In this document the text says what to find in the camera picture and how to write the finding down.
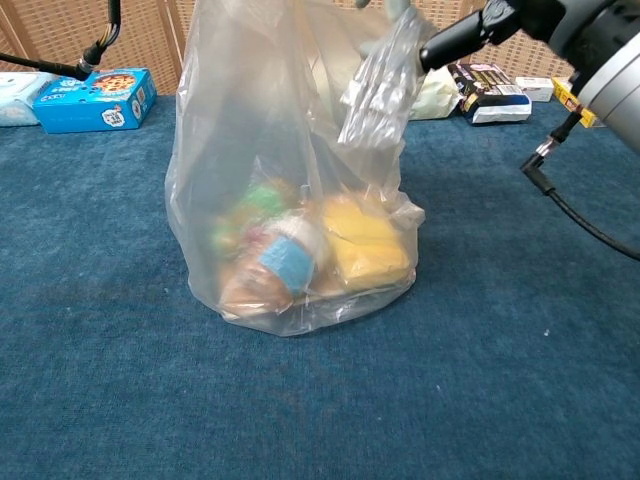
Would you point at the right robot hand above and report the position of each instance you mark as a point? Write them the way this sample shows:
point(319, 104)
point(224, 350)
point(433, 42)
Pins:
point(470, 35)

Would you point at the clear plastic bag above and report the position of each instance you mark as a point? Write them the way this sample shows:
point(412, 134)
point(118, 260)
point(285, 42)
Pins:
point(240, 125)

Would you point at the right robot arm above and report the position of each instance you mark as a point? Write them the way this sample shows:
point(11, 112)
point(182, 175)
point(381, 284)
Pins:
point(617, 85)

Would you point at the black snack packet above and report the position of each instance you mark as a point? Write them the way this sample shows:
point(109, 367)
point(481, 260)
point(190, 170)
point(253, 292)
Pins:
point(492, 97)

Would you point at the long white tissue pack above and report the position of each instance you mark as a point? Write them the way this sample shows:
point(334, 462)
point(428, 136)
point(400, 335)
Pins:
point(440, 95)

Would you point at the small white box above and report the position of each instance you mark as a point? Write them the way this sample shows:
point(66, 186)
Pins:
point(535, 89)

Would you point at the yellow cardboard box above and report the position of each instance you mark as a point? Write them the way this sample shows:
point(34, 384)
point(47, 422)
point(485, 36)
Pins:
point(567, 97)

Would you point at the yellow sponge block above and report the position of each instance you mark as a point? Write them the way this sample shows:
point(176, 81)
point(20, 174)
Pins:
point(367, 245)

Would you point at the green snack packet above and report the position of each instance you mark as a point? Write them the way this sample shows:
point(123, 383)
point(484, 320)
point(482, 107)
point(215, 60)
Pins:
point(260, 205)

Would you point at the white cup with blue label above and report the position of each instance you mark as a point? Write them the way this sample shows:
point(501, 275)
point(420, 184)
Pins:
point(290, 255)

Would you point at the blue table cloth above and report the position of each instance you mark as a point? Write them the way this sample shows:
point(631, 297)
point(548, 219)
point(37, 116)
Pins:
point(500, 325)

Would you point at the rattan folding screen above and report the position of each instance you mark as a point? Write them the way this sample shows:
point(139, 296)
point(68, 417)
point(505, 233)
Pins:
point(145, 40)

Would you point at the brown bread packet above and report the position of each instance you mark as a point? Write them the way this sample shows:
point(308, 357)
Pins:
point(250, 292)

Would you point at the blue cookie box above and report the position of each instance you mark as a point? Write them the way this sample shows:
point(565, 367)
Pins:
point(95, 107)

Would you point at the light blue wet wipes pack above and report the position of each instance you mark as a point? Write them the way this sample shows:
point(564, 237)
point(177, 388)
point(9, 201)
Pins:
point(17, 100)

